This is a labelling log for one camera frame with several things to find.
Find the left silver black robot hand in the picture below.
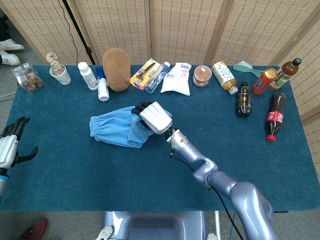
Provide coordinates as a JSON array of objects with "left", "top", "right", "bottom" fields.
[{"left": 0, "top": 116, "right": 40, "bottom": 177}]

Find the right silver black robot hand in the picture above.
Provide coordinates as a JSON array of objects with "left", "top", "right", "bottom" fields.
[{"left": 131, "top": 100, "right": 180, "bottom": 141}]

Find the clear plastic toothbrush pack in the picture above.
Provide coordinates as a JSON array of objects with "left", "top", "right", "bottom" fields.
[{"left": 144, "top": 61, "right": 172, "bottom": 94}]

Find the white soft pouch bag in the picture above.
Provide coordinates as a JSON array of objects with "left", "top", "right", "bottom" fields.
[{"left": 160, "top": 61, "right": 193, "bottom": 97}]

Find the razor in yellow blister pack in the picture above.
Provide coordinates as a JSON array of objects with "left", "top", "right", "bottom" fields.
[{"left": 129, "top": 57, "right": 162, "bottom": 91}]

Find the white bottle with blue cap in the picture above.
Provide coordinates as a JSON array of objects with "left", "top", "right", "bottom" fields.
[{"left": 96, "top": 66, "right": 110, "bottom": 102}]

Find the round jar with red label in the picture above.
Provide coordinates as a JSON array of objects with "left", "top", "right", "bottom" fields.
[{"left": 192, "top": 64, "right": 213, "bottom": 88}]

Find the brown plush toy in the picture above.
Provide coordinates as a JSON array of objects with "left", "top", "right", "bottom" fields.
[{"left": 102, "top": 48, "right": 132, "bottom": 92}]

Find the teal table cloth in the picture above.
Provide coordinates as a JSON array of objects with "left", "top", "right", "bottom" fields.
[{"left": 0, "top": 65, "right": 320, "bottom": 212}]

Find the clear box of brown pastries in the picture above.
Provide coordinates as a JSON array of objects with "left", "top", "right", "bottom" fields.
[{"left": 11, "top": 62, "right": 45, "bottom": 94}]

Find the tall white plastic bottle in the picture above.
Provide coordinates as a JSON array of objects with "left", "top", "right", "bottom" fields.
[{"left": 77, "top": 61, "right": 99, "bottom": 91}]

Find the yellow tea bottle white label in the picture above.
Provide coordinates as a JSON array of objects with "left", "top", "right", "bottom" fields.
[{"left": 211, "top": 60, "right": 239, "bottom": 95}]

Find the red shoe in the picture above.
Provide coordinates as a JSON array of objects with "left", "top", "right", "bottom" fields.
[{"left": 19, "top": 218, "right": 48, "bottom": 240}]

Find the black coffee bottle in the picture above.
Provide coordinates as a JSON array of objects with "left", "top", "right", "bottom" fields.
[{"left": 236, "top": 81, "right": 252, "bottom": 118}]

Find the white paper cup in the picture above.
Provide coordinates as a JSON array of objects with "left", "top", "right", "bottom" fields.
[{"left": 49, "top": 66, "right": 72, "bottom": 86}]

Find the white sneaker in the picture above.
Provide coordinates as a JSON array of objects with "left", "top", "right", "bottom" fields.
[
  {"left": 0, "top": 49, "right": 21, "bottom": 66},
  {"left": 0, "top": 38, "right": 26, "bottom": 52}
]

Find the light green brush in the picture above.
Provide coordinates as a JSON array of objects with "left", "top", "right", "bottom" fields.
[{"left": 232, "top": 60, "right": 262, "bottom": 78}]

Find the blue-grey robot torso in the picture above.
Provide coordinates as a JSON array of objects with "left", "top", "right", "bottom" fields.
[{"left": 102, "top": 211, "right": 208, "bottom": 240}]

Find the orange drink can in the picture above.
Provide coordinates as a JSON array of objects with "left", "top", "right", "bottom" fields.
[{"left": 251, "top": 67, "right": 278, "bottom": 95}]

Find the black tripod stand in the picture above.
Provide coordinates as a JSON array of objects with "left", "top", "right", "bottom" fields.
[{"left": 61, "top": 0, "right": 97, "bottom": 65}]

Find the cola bottle red label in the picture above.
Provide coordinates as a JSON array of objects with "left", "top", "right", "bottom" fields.
[{"left": 266, "top": 91, "right": 287, "bottom": 142}]

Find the white table leg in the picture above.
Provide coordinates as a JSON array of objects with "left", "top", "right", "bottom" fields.
[{"left": 214, "top": 211, "right": 222, "bottom": 240}]

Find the brown tea bottle green cap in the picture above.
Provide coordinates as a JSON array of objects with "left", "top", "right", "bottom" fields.
[{"left": 268, "top": 57, "right": 303, "bottom": 91}]

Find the braided rope coil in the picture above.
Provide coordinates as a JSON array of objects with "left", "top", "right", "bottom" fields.
[{"left": 46, "top": 51, "right": 66, "bottom": 76}]

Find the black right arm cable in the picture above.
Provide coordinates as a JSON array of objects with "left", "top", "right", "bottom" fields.
[{"left": 170, "top": 149, "right": 245, "bottom": 240}]

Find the thin black hanging cable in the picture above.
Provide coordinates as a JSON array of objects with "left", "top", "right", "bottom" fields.
[{"left": 57, "top": 0, "right": 78, "bottom": 66}]

